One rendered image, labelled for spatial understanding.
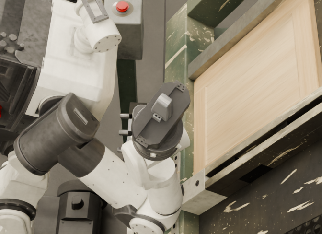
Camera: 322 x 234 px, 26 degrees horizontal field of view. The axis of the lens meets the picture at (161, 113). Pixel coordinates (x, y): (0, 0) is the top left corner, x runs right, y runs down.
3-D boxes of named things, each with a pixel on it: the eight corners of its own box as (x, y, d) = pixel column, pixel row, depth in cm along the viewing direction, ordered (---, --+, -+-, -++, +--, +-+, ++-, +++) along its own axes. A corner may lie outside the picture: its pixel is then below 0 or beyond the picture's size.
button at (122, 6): (116, 5, 218) (116, 0, 216) (129, 5, 217) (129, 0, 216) (115, 14, 215) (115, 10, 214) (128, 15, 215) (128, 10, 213)
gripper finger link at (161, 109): (172, 105, 108) (169, 118, 114) (155, 94, 109) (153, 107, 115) (166, 113, 108) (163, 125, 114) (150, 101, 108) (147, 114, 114)
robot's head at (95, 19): (86, 43, 150) (86, 24, 143) (71, 11, 153) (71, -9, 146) (113, 33, 151) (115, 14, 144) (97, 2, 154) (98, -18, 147)
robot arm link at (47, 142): (64, 191, 147) (16, 153, 141) (67, 165, 155) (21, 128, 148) (105, 161, 143) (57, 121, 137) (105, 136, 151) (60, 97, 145)
